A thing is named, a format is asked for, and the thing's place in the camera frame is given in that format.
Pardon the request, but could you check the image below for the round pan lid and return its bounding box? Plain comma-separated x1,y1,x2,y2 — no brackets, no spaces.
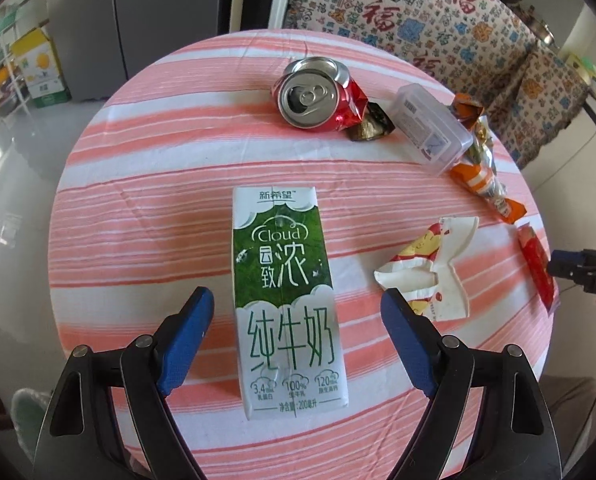
520,7,559,48

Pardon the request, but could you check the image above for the storage shelf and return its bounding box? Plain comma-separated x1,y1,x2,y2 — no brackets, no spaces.
0,5,34,121

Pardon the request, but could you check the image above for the green white milk carton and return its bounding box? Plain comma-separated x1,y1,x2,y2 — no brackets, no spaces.
231,186,350,421

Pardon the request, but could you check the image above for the printed patterned cloth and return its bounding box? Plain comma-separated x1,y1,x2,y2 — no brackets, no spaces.
284,0,591,171

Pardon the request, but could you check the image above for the orange brown snack wrapper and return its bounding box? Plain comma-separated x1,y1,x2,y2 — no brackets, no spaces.
450,92,485,128

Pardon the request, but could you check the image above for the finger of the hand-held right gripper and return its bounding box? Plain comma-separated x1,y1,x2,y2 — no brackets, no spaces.
546,249,586,279

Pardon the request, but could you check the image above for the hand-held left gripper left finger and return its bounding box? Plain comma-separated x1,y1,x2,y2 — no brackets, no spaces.
33,286,215,480

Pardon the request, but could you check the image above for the red packet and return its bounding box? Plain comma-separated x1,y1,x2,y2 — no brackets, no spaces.
517,224,559,311

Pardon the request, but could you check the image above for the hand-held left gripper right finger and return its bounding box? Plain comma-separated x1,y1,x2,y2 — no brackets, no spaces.
381,287,563,480

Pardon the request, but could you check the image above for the grey refrigerator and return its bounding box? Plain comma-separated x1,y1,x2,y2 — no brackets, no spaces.
45,0,224,103

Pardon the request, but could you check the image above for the pale green cloth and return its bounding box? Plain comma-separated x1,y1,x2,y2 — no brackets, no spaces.
10,389,54,463

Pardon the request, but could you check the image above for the orange silver snack wrapper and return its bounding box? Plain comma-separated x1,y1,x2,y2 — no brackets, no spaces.
450,115,528,225

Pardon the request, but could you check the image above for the pink striped tablecloth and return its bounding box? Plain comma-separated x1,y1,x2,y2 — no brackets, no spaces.
48,29,561,480

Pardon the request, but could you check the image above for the yellow green cardboard box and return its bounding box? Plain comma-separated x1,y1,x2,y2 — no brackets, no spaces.
10,27,73,108

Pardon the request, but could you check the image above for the dark gold foil wrapper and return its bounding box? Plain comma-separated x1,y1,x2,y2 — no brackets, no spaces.
347,102,395,143

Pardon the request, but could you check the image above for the crushed red soda can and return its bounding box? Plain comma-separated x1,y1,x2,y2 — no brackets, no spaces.
271,56,369,132

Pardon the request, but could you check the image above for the clear plastic box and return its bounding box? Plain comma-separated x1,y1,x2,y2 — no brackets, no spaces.
388,84,475,177

